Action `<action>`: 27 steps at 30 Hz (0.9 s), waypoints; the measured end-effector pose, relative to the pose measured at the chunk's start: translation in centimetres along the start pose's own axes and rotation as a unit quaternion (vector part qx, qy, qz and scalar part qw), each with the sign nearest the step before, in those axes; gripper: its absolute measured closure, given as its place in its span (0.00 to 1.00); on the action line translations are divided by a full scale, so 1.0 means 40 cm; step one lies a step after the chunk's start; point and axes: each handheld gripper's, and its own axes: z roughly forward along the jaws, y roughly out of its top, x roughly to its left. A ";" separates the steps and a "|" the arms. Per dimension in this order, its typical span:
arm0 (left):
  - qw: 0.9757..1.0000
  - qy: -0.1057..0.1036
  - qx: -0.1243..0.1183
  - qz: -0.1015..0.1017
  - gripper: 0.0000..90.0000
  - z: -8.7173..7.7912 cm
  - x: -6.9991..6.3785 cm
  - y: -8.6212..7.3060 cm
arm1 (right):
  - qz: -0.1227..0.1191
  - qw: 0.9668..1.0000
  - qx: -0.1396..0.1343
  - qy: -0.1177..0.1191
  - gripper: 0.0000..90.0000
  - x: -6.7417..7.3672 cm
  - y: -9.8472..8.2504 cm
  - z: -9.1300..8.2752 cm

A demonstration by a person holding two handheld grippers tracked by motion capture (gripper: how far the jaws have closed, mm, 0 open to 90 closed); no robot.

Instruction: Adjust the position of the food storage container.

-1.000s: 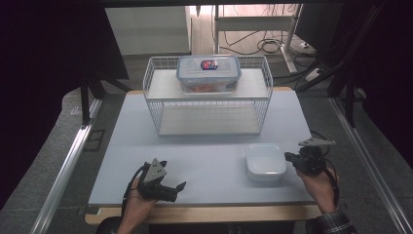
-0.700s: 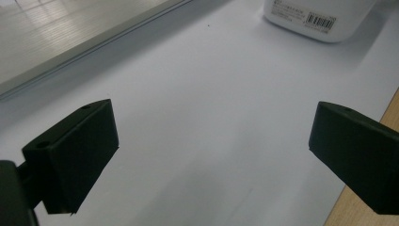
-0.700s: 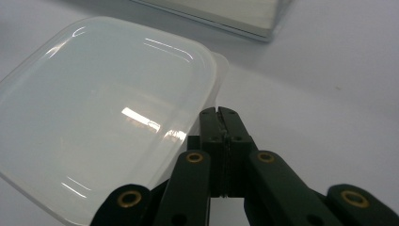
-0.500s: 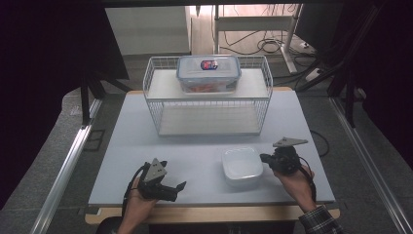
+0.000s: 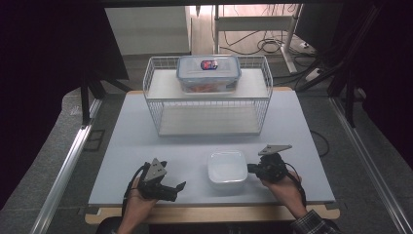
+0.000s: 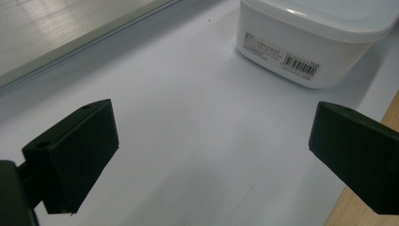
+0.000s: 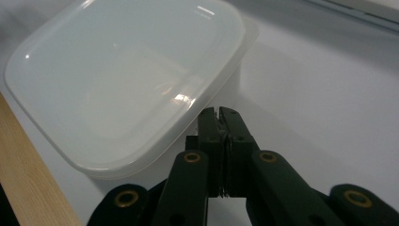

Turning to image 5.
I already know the metal floor rail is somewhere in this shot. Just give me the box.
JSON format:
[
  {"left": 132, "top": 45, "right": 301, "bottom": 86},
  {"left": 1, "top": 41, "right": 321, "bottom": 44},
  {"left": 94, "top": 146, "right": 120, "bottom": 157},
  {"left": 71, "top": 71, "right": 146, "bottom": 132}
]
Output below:
[
  {"left": 30, "top": 97, "right": 103, "bottom": 234},
  {"left": 328, "top": 97, "right": 413, "bottom": 234}
]

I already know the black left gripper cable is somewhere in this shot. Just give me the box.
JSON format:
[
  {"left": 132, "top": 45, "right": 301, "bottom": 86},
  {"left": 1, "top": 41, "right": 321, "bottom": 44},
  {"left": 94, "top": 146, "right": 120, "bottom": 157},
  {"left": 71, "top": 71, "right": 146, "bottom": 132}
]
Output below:
[{"left": 121, "top": 164, "right": 148, "bottom": 217}]

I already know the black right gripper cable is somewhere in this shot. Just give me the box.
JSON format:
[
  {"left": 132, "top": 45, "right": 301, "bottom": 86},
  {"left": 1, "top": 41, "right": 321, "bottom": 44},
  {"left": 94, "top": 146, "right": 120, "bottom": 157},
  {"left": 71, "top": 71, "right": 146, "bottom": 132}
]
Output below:
[{"left": 283, "top": 161, "right": 308, "bottom": 209}]

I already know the tangle of black cables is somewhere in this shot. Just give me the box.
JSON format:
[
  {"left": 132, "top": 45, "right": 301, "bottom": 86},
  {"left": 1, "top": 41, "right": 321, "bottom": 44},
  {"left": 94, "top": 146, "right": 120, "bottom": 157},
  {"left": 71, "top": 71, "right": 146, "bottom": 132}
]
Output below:
[{"left": 217, "top": 29, "right": 295, "bottom": 57}]

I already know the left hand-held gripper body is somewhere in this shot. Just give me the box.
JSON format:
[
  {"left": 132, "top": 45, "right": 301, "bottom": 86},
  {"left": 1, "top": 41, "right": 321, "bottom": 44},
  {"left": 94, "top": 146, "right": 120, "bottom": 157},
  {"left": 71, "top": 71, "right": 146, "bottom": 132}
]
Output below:
[{"left": 137, "top": 157, "right": 178, "bottom": 203}]

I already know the white desk frame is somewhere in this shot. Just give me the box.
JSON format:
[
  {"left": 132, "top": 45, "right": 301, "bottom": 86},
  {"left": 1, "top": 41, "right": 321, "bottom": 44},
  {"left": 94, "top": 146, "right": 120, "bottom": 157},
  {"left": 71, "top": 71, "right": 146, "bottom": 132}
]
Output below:
[{"left": 212, "top": 3, "right": 304, "bottom": 74}]

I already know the white cabinet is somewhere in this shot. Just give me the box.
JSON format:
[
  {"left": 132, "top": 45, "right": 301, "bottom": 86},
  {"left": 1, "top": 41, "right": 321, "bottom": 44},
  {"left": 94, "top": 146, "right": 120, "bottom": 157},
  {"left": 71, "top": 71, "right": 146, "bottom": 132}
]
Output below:
[{"left": 104, "top": 5, "right": 193, "bottom": 57}]

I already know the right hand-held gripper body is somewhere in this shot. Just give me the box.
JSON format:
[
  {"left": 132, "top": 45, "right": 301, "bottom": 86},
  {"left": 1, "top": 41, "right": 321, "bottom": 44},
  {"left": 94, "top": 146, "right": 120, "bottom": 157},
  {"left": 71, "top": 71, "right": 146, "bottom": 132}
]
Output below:
[{"left": 254, "top": 144, "right": 293, "bottom": 183}]

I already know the black floor cable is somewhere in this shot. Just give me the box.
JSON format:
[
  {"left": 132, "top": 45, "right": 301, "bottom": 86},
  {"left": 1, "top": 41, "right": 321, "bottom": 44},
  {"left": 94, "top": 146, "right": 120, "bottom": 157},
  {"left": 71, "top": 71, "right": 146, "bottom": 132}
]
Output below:
[{"left": 309, "top": 129, "right": 331, "bottom": 159}]

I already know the black metal stand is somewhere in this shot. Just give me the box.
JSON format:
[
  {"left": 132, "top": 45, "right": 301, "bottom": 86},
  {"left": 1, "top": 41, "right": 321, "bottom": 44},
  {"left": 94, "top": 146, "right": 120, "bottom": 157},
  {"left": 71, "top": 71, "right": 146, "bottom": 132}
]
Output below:
[
  {"left": 325, "top": 4, "right": 386, "bottom": 129},
  {"left": 79, "top": 72, "right": 132, "bottom": 127}
]

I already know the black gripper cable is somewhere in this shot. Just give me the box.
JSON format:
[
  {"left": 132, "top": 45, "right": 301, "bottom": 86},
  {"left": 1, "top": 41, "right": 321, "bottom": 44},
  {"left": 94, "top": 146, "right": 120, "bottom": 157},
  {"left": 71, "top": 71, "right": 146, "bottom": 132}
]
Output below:
[
  {"left": 121, "top": 164, "right": 148, "bottom": 217},
  {"left": 283, "top": 161, "right": 308, "bottom": 209}
]

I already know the person's left hand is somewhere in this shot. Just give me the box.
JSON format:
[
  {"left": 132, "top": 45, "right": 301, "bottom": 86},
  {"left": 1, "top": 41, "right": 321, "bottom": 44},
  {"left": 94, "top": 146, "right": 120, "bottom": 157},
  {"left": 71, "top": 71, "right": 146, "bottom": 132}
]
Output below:
[{"left": 124, "top": 187, "right": 161, "bottom": 216}]

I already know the white wire rack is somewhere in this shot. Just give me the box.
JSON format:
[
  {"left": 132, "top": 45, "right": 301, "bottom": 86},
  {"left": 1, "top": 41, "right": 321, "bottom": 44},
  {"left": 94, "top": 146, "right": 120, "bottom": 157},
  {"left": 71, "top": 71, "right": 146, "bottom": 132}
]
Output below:
[{"left": 142, "top": 55, "right": 274, "bottom": 137}]

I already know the clear food container blue label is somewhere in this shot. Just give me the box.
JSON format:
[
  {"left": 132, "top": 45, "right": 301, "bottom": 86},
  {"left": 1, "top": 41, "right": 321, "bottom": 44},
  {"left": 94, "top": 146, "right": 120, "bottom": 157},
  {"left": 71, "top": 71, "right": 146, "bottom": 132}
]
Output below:
[{"left": 175, "top": 55, "right": 243, "bottom": 96}]

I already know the white power strip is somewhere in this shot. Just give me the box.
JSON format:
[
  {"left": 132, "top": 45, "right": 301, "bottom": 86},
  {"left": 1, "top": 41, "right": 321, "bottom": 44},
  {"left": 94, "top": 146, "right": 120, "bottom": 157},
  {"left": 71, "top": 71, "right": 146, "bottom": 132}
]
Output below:
[{"left": 304, "top": 67, "right": 326, "bottom": 83}]

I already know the white lidded food container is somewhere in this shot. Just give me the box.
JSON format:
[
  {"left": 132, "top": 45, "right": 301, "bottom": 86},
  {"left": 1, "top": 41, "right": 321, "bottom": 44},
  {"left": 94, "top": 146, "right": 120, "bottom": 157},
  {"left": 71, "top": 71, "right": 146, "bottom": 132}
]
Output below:
[{"left": 206, "top": 149, "right": 249, "bottom": 190}]

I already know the person's right hand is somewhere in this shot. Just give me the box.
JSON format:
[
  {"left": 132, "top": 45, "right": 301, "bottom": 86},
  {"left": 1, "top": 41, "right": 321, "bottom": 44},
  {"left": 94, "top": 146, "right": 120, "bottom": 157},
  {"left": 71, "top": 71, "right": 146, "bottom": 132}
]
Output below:
[{"left": 260, "top": 171, "right": 305, "bottom": 210}]

